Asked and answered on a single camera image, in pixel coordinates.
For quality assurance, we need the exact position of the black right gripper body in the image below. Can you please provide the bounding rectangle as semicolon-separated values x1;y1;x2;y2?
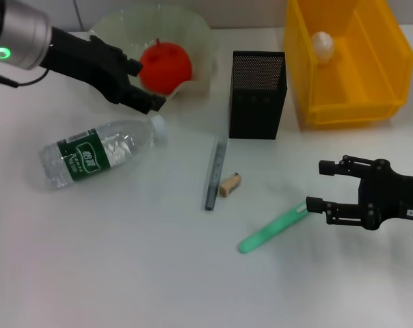
358;159;413;231

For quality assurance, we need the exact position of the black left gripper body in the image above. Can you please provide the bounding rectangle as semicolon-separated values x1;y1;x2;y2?
43;26;133;104

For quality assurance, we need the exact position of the red orange fruit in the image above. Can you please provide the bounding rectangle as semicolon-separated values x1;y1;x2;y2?
138;38;194;95

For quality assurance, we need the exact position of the mint green pen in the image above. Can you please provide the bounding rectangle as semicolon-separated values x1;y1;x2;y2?
239;201;312;256

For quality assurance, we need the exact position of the clear water bottle green label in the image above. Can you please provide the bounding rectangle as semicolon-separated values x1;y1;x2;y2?
38;115;170;190

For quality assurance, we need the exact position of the white paper ball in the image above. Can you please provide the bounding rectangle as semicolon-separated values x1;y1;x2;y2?
310;31;336;65

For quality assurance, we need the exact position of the pale green glass fruit bowl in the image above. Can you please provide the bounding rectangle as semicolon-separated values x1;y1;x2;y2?
86;5;221;111

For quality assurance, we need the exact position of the black mesh pen holder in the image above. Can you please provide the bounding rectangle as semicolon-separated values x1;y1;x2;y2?
228;50;289;141

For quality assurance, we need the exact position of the grey pen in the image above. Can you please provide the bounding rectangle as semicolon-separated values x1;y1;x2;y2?
203;135;228;212

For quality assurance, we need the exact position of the yellow plastic storage bin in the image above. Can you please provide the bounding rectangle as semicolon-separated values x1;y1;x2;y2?
282;0;413;131

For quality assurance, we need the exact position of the black cable with metal connector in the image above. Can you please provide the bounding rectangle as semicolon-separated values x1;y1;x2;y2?
0;66;52;90

